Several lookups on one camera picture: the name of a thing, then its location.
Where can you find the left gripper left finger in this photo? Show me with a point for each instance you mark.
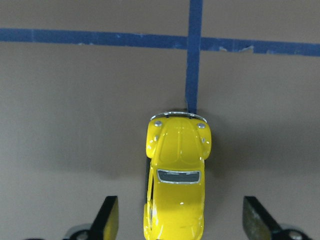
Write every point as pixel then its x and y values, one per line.
pixel 106 224

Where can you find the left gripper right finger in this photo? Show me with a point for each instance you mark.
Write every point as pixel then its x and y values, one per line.
pixel 257 223

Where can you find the yellow beetle toy car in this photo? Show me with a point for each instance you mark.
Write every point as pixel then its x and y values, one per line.
pixel 177 146

